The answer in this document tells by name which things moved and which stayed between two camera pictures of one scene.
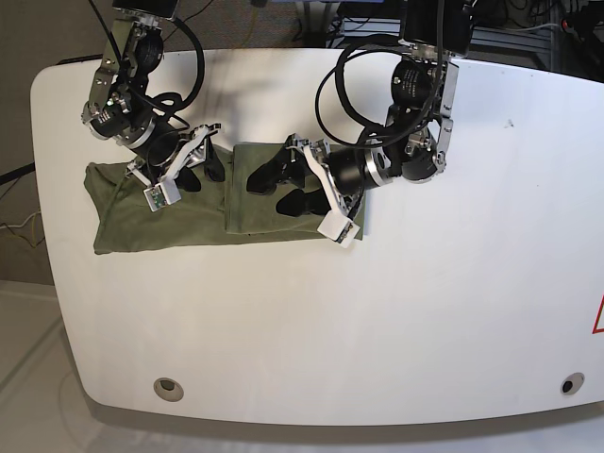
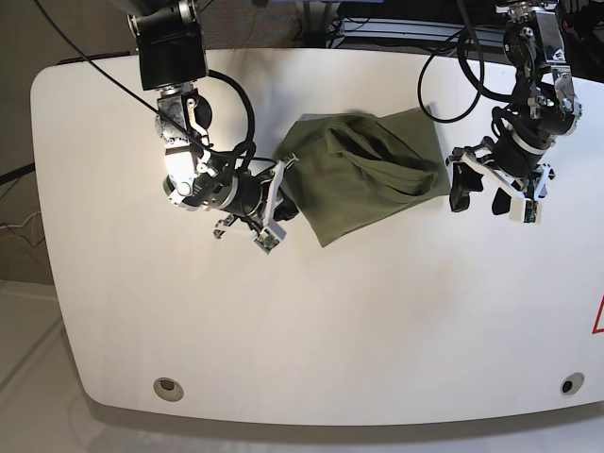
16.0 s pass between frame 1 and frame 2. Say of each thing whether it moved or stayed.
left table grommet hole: stayed
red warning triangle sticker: stayed
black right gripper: moved
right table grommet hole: stayed
